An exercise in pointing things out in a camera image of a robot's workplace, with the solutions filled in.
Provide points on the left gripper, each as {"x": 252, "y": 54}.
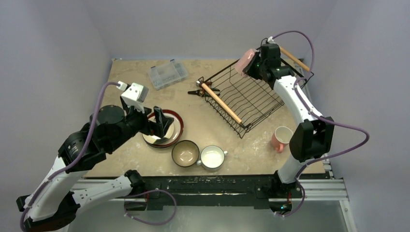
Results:
{"x": 150, "y": 127}

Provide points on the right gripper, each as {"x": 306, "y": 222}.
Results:
{"x": 251, "y": 66}

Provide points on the light pink faceted mug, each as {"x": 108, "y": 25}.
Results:
{"x": 244, "y": 61}

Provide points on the salmon pink mug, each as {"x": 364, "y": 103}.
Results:
{"x": 281, "y": 138}

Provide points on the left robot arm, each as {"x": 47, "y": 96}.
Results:
{"x": 54, "y": 204}

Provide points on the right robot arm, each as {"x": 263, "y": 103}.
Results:
{"x": 313, "y": 135}

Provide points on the beige round plate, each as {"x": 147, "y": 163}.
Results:
{"x": 170, "y": 137}

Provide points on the red black lacquer plate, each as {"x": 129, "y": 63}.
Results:
{"x": 167, "y": 111}

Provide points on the brown bowl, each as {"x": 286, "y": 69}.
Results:
{"x": 185, "y": 153}

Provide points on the clear plastic organizer box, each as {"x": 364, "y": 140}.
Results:
{"x": 167, "y": 74}

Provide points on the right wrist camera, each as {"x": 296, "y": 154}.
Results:
{"x": 270, "y": 40}

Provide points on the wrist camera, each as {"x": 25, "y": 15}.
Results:
{"x": 270, "y": 40}
{"x": 133, "y": 95}

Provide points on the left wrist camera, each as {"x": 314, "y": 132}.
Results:
{"x": 133, "y": 95}

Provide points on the black wire dish rack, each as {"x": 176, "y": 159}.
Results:
{"x": 245, "y": 102}

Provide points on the white two-handled soup cup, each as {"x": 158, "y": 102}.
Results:
{"x": 212, "y": 157}

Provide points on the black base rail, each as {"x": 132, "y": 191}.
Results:
{"x": 257, "y": 191}

